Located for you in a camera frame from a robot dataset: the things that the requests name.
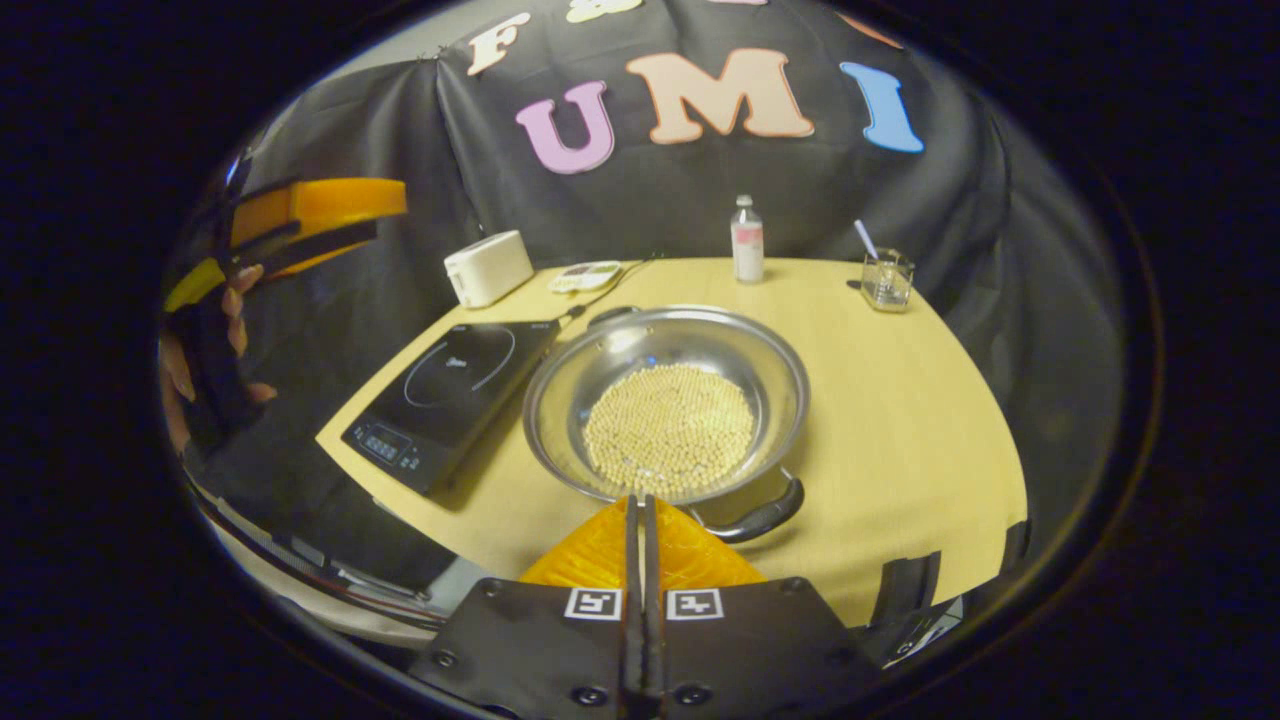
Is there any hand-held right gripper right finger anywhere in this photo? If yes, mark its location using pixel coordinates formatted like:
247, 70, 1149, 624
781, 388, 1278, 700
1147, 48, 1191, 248
643, 495, 881, 720

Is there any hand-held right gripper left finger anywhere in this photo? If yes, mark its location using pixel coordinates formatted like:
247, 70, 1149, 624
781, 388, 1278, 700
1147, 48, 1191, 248
410, 495, 641, 720

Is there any black induction cooktop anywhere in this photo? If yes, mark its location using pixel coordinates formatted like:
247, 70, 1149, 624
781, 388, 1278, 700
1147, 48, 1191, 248
341, 320, 563, 497

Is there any pile of yellow soybeans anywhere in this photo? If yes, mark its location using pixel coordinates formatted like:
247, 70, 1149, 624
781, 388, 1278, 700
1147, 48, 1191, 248
583, 363, 756, 498

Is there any stainless steel pot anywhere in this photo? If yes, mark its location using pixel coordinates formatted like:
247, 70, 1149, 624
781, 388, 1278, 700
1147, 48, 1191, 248
522, 305, 811, 544

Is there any white toaster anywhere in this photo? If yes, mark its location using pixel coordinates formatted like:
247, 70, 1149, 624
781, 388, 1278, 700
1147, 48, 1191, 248
444, 230, 535, 309

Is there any white divided dish of beans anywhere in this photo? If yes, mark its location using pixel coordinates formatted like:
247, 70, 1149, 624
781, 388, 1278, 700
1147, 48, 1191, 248
548, 261, 624, 294

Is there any black backdrop cloth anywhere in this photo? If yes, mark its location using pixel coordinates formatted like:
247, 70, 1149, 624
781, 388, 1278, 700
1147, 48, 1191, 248
165, 0, 1131, 601

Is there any clear square cup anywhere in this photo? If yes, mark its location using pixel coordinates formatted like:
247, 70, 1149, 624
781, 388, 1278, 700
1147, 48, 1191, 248
861, 248, 916, 313

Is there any clear bottle with pink label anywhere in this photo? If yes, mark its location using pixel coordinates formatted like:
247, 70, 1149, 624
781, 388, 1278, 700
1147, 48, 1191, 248
731, 195, 765, 284

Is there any black power cable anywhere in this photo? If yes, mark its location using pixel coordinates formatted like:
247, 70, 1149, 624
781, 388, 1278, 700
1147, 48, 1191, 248
560, 255, 661, 321

